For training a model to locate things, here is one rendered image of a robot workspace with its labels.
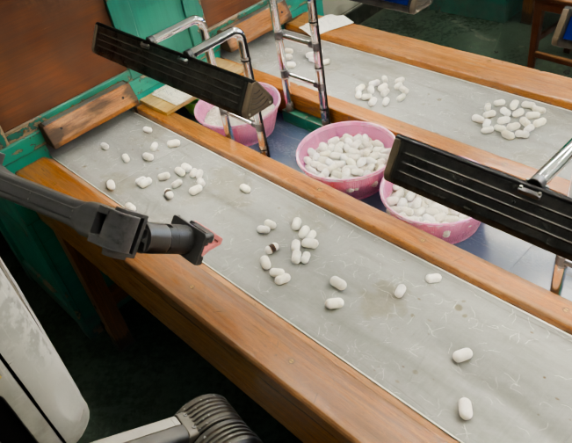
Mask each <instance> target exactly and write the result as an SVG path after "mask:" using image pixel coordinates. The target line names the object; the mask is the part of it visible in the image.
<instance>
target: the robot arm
mask: <svg viewBox="0 0 572 443"><path fill-rule="evenodd" d="M4 157H5V154H4V153H1V152H0V197H1V198H3V199H6V200H8V201H11V202H13V203H16V204H18V205H20V206H22V207H26V208H28V209H31V210H32V211H35V212H37V213H39V214H43V215H45V216H47V217H50V218H52V219H54V220H57V221H58V222H62V223H64V224H66V225H68V226H69V227H71V228H72V229H73V230H75V231H76V232H77V233H78V234H79V235H80V236H84V237H86V238H88V239H87V241H88V242H91V243H94V244H96V245H98V246H101V247H102V252H101V253H102V254H103V255H105V256H107V257H110V258H117V259H121V260H126V258H134V257H135V255H136V252H137V253H140V254H179V255H180V256H182V257H183V258H185V259H186V260H188V261H189V262H190V263H192V264H193V265H201V263H202V260H203V256H205V255H206V254H207V253H208V252H209V251H210V250H212V249H214V248H215V247H217V246H219V245H221V242H222V239H223V238H222V237H220V236H218V235H217V234H215V233H214V232H213V231H212V230H210V229H208V228H207V227H205V226H204V225H202V224H200V223H199V222H197V221H190V222H188V221H186V220H185V219H183V218H182V217H180V215H176V214H175V215H173V218H172V221H171V224H168V223H154V222H148V216H147V215H145V214H142V213H140V212H137V211H134V210H131V209H127V208H124V207H119V206H116V208H114V207H110V206H107V205H105V204H102V203H99V202H94V201H83V200H79V199H77V198H74V197H71V196H69V195H67V194H65V193H62V192H58V191H56V190H54V189H51V188H48V187H46V186H44V185H40V184H37V183H35V182H33V181H31V180H28V179H25V178H21V177H20V176H17V175H15V174H13V173H12V172H10V171H8V170H7V169H6V168H5V167H4V166H3V165H2V164H3V161H4Z"/></svg>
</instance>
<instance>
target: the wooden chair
mask: <svg viewBox="0 0 572 443"><path fill-rule="evenodd" d="M566 5H567V6H572V0H535V2H534V10H533V17H532V31H531V38H530V46H529V54H528V62H527V67H528V68H532V69H534V68H535V62H536V58H540V59H542V60H546V61H550V62H556V63H559V64H562V65H566V66H569V67H572V60H571V59H568V58H564V57H560V56H557V55H553V54H548V53H544V52H540V51H538V48H539V41H540V40H542V39H543V38H545V37H546V36H547V35H548V34H549V33H551V32H553V31H554V30H555V29H556V26H557V24H558V22H559V20H558V21H556V22H555V23H553V24H552V25H550V26H549V27H548V28H547V29H545V30H544V31H543V32H542V31H541V30H542V25H543V20H544V16H545V11H549V12H553V13H557V14H561V13H562V10H563V9H564V7H565V6H566ZM571 51H572V49H567V48H563V53H567V54H569V53H570V52H571Z"/></svg>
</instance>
